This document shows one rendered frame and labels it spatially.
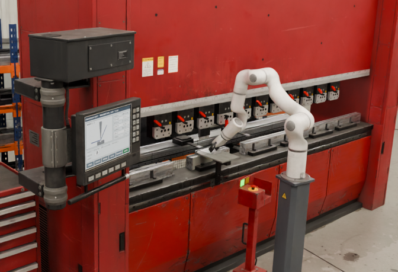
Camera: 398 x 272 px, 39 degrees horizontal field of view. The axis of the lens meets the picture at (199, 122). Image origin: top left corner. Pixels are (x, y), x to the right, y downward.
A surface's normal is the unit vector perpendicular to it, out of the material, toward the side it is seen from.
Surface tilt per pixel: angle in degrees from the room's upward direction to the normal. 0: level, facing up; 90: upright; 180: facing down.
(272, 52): 90
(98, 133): 90
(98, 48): 90
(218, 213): 90
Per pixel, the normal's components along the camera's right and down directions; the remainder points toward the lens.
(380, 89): -0.73, 0.15
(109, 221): 0.69, 0.22
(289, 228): -0.18, 0.25
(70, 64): 0.86, 0.17
